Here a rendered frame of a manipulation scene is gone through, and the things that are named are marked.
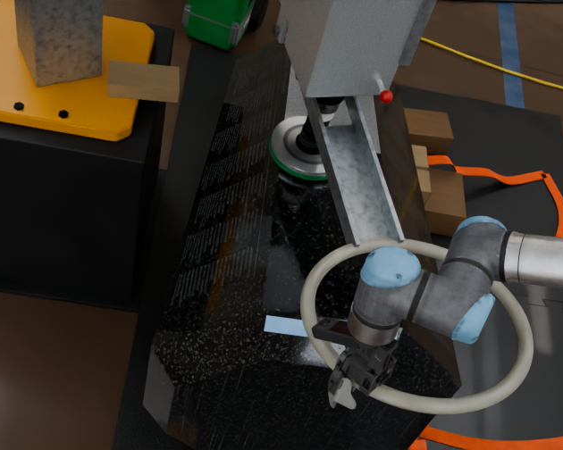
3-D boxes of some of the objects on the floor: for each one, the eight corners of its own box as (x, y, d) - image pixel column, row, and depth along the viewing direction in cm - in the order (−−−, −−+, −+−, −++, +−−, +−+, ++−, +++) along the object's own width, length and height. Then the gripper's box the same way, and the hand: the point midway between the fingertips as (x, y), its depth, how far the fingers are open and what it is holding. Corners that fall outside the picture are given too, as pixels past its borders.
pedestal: (-59, 283, 266) (-97, 129, 209) (-4, 143, 308) (-22, -18, 250) (138, 313, 274) (154, 172, 217) (166, 172, 315) (185, 23, 258)
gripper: (373, 362, 136) (348, 437, 149) (413, 329, 143) (386, 402, 157) (334, 334, 139) (314, 408, 153) (376, 302, 147) (353, 376, 161)
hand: (340, 392), depth 155 cm, fingers closed on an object, 5 cm apart
